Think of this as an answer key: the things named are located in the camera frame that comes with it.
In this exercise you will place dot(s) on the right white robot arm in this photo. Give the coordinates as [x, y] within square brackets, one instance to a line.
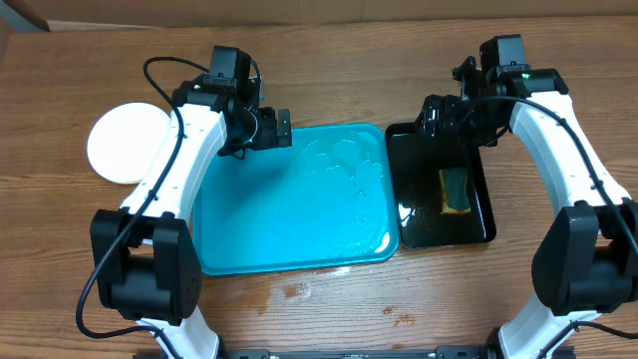
[586, 265]

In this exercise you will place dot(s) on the black water tray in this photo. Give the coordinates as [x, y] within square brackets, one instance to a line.
[415, 161]

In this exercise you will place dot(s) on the yellow green sponge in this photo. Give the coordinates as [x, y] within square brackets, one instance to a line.
[454, 193]

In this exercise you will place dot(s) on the teal plastic tray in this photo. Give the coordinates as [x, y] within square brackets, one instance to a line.
[325, 201]

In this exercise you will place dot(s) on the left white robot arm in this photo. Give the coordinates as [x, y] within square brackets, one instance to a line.
[146, 267]

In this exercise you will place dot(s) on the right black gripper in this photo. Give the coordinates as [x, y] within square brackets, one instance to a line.
[449, 114]

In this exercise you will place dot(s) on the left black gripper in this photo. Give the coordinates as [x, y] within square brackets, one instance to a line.
[269, 139]

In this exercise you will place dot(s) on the white plate front with stain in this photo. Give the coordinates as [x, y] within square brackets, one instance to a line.
[124, 141]

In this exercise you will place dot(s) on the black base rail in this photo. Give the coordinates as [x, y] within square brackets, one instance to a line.
[442, 352]

